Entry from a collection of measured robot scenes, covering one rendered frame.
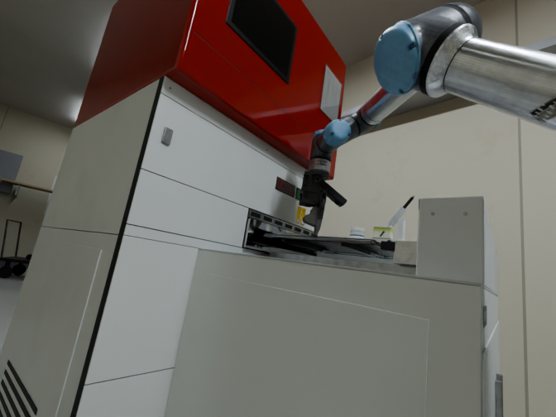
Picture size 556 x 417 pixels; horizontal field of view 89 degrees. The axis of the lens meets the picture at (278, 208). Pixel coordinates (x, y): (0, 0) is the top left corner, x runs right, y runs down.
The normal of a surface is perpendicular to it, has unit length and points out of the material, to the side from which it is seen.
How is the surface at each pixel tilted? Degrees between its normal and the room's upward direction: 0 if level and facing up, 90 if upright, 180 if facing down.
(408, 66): 124
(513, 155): 90
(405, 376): 90
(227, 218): 90
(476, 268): 90
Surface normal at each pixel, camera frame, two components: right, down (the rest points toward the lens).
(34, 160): 0.68, -0.05
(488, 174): -0.72, -0.25
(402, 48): -0.89, 0.43
